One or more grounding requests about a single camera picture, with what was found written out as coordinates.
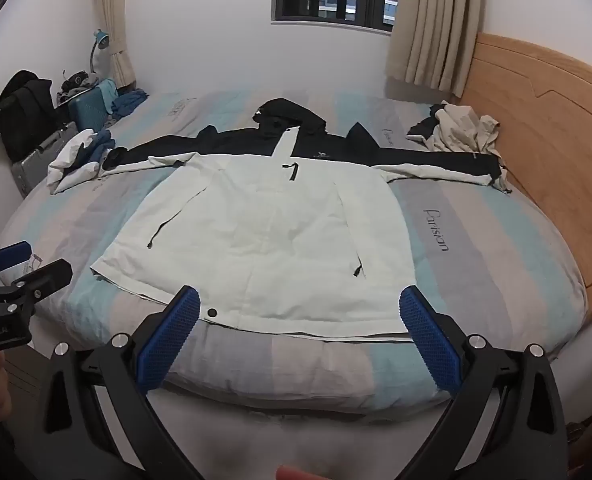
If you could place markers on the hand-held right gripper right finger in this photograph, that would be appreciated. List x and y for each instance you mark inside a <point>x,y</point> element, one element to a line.
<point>428,340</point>

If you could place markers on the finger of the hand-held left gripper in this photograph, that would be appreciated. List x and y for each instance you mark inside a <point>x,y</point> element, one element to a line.
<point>46,275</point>
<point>7,255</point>

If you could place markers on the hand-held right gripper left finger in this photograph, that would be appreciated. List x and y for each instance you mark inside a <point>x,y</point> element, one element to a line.
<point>171,335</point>

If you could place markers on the white and black jacket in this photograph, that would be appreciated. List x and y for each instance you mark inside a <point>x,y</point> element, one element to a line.
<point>256,240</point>

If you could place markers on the blue clothes pile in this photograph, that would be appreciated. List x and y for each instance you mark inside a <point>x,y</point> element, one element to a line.
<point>128,102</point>

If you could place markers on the beige crumpled clothes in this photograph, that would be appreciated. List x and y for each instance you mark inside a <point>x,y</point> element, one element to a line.
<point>456,130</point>

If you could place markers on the person's right hand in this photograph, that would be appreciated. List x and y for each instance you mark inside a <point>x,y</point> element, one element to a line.
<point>296,474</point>

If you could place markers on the pastel striped cloth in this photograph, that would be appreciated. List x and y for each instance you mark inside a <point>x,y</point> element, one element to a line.
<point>476,280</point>

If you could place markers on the silver metal case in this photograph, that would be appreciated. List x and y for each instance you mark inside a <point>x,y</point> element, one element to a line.
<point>38,160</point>

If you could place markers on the white crumpled cloth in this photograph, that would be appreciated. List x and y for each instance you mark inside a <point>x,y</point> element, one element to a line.
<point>68,167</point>

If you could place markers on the dark blue garment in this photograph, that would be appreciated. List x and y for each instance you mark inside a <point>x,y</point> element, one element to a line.
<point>98,147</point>

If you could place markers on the black backpack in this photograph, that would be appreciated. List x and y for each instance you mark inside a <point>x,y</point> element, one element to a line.
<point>23,110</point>

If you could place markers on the teal suitcase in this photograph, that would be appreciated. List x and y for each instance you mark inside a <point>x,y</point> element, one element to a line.
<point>88,107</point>

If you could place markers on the dark cloth bundle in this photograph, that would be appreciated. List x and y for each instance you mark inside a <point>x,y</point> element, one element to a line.
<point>78,82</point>

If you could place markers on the blue desk lamp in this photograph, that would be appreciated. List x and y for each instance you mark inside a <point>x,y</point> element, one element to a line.
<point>101,39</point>

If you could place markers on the wooden headboard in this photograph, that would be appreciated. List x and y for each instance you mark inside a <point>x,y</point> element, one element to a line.
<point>551,135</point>

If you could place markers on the beige curtain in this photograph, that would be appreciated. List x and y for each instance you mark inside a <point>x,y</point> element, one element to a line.
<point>118,20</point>
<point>436,20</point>

